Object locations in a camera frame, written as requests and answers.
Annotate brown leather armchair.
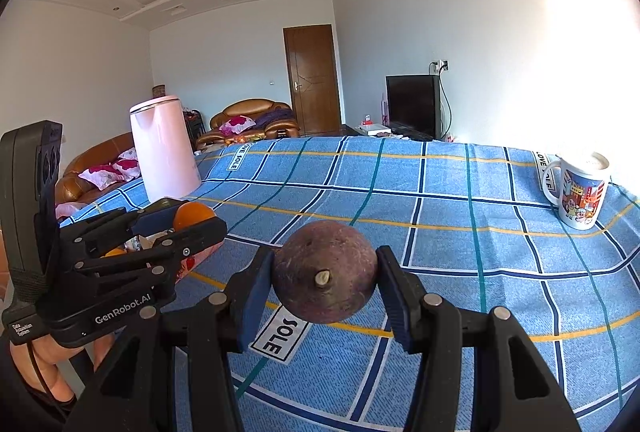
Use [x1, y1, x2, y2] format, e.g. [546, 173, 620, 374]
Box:
[209, 98, 301, 148]

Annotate round purple fruit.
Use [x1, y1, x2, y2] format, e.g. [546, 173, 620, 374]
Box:
[271, 220, 379, 324]

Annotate white cartoon print mug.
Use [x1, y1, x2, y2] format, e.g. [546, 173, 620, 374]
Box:
[541, 151, 612, 231]

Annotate low television stand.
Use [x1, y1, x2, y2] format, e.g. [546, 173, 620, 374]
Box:
[342, 124, 446, 143]

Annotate blue plaid tablecloth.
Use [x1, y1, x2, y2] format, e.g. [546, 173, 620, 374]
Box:
[60, 135, 640, 432]

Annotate purple blanket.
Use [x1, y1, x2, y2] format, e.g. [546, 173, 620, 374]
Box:
[255, 108, 296, 128]

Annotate large orange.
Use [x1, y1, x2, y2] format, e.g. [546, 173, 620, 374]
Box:
[172, 202, 217, 233]

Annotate pink electric kettle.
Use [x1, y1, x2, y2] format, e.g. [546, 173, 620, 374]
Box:
[129, 95, 202, 204]

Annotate brown leather sofa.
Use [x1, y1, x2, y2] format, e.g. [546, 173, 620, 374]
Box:
[54, 132, 138, 205]

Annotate black television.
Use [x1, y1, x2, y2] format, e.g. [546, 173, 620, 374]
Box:
[385, 74, 443, 141]

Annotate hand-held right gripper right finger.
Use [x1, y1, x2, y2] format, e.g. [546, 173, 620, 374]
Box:
[375, 246, 583, 432]

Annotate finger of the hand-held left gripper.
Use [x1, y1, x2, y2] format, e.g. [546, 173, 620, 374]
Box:
[59, 199, 176, 263]
[74, 217, 229, 284]

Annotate person's left hand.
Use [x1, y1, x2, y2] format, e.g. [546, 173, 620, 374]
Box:
[9, 333, 117, 405]

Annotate floral cushion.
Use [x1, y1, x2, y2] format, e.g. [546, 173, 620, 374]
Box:
[112, 147, 141, 180]
[220, 116, 257, 138]
[79, 164, 126, 190]

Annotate black power cable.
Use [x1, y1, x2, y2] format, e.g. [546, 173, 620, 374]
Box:
[438, 72, 453, 143]

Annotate brown wooden door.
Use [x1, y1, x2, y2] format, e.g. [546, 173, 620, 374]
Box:
[283, 24, 346, 137]

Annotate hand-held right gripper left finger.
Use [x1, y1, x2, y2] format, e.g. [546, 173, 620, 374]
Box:
[62, 244, 276, 432]

